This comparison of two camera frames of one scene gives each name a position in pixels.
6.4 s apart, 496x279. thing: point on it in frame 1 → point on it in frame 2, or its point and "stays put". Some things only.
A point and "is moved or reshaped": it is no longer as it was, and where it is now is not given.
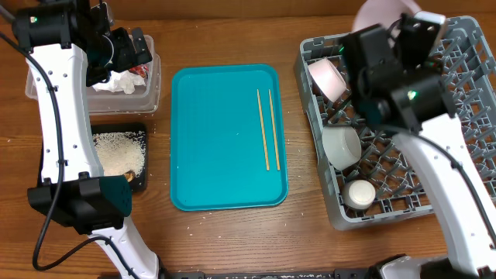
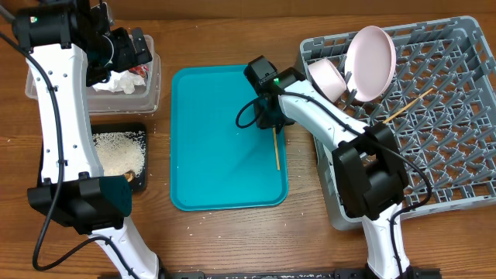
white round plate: x=373 y=12 is moved or reshaped
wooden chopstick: x=263 y=132 is moved or reshaped
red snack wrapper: x=142 y=70 stays put
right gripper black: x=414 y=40 → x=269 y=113
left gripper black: x=129 y=58 stays put
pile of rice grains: x=122 y=152 stays put
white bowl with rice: x=330 y=82 stays put
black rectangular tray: x=138 y=183 stays put
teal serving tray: x=217 y=153 stays put
